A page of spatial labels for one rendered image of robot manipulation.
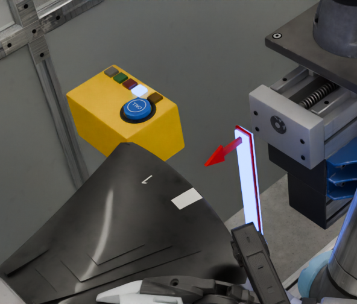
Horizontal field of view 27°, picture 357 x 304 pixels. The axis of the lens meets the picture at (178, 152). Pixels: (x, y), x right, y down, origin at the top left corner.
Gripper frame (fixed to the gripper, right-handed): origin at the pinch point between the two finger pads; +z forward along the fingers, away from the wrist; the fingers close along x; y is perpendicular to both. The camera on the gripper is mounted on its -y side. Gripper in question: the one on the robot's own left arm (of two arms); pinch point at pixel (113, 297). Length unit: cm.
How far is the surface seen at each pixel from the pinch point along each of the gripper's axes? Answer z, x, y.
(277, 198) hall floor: 4, 130, -107
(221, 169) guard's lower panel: 17, 102, -96
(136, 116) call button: 9.3, 14.0, -36.7
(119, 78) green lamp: 14.5, 15.1, -45.4
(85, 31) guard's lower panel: 35, 35, -79
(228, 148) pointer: -8.1, 2.1, -21.5
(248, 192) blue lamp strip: -9.5, 11.4, -22.2
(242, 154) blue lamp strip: -9.2, 5.1, -23.1
